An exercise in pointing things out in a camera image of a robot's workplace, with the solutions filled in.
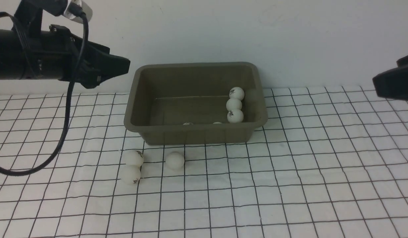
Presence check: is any olive plastic bin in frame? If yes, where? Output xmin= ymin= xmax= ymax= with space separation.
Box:
xmin=124 ymin=62 xmax=268 ymax=145

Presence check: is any white ping-pong ball with logo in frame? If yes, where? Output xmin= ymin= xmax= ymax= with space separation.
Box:
xmin=229 ymin=87 xmax=245 ymax=101
xmin=122 ymin=150 xmax=144 ymax=167

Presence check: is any white grid tablecloth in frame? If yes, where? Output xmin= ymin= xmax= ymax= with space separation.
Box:
xmin=0 ymin=87 xmax=408 ymax=238

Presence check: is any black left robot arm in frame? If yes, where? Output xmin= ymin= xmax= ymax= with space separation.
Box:
xmin=0 ymin=25 xmax=130 ymax=89

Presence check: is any black left camera cable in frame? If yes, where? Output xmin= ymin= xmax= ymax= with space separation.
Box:
xmin=0 ymin=8 xmax=89 ymax=176

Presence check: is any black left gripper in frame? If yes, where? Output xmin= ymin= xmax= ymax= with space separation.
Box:
xmin=36 ymin=25 xmax=131 ymax=89

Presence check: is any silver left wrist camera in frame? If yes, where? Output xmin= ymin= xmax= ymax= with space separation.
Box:
xmin=14 ymin=0 xmax=93 ymax=37

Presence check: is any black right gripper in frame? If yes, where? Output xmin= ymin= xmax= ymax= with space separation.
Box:
xmin=372 ymin=55 xmax=408 ymax=101

